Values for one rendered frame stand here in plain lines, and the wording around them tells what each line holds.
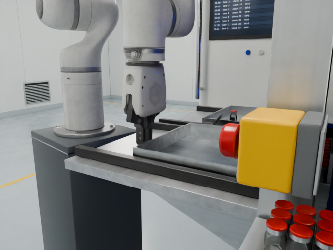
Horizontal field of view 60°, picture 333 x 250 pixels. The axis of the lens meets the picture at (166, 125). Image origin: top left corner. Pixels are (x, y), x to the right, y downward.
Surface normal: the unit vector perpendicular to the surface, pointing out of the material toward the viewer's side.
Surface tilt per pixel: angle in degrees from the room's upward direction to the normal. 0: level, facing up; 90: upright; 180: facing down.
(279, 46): 90
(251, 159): 90
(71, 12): 111
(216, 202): 90
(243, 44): 90
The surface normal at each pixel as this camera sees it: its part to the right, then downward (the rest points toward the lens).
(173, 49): -0.51, 0.20
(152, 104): 0.85, 0.15
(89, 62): 0.68, 0.17
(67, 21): 0.42, 0.79
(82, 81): 0.29, 0.22
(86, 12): 0.57, 0.42
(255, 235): 0.00, -0.97
